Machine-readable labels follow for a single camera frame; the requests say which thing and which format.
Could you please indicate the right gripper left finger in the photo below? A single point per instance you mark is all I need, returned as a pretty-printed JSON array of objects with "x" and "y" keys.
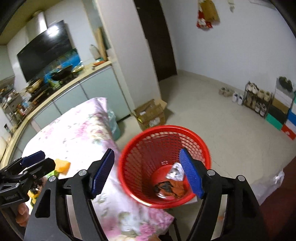
[{"x": 64, "y": 209}]

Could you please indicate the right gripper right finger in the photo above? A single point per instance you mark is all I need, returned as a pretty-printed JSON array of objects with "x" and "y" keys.
[{"x": 243, "y": 219}]

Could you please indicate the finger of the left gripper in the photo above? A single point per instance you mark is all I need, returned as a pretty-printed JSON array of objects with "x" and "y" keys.
[{"x": 33, "y": 159}]

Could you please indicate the yellow green scrunched wrapper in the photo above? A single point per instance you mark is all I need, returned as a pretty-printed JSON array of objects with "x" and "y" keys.
[{"x": 34, "y": 193}]

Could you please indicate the green snack packet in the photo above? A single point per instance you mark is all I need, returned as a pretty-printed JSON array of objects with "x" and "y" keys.
[{"x": 53, "y": 173}]

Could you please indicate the brown paper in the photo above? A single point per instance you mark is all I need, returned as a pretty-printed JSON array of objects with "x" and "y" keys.
[{"x": 170, "y": 189}]

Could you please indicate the white purple snack pouch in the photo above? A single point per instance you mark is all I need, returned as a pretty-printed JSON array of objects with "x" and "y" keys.
[{"x": 176, "y": 172}]

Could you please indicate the kitchen counter cabinets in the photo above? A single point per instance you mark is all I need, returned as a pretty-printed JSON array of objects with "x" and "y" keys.
[{"x": 99, "y": 81}]

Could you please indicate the person's left hand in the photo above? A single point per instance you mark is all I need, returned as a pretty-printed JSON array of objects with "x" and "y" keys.
[{"x": 24, "y": 209}]

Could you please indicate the metal spice rack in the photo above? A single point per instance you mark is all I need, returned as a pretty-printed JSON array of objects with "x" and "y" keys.
[{"x": 10, "y": 99}]

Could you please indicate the pink floral tablecloth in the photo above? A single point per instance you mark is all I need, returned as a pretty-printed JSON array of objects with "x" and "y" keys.
[{"x": 81, "y": 136}]

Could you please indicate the golden pan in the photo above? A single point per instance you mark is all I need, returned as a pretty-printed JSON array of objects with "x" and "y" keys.
[{"x": 34, "y": 85}]

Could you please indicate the red plastic mesh basket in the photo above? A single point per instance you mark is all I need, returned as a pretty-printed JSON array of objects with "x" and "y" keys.
[{"x": 149, "y": 156}]

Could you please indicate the black wok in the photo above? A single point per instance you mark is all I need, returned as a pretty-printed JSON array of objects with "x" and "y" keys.
[{"x": 62, "y": 73}]

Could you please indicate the stacked shoe boxes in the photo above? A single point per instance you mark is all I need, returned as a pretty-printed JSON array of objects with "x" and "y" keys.
[{"x": 281, "y": 111}]

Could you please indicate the black shoe rack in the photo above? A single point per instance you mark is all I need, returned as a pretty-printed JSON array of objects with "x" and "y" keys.
[{"x": 257, "y": 99}]

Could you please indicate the black range hood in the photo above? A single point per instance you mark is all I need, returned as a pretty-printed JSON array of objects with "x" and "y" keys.
[{"x": 44, "y": 49}]

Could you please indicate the translucent plastic jug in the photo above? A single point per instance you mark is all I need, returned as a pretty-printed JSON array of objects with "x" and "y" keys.
[{"x": 95, "y": 52}]

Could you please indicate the cardboard box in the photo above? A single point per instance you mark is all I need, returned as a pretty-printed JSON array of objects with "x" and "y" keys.
[{"x": 150, "y": 114}]

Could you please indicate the wooden cutting board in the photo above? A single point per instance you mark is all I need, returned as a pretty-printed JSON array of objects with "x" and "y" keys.
[{"x": 101, "y": 45}]

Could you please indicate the red hanging bag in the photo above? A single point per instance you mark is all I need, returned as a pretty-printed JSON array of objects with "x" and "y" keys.
[{"x": 201, "y": 22}]

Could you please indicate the brown hanging paper bag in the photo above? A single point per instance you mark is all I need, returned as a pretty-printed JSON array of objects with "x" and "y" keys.
[{"x": 210, "y": 11}]

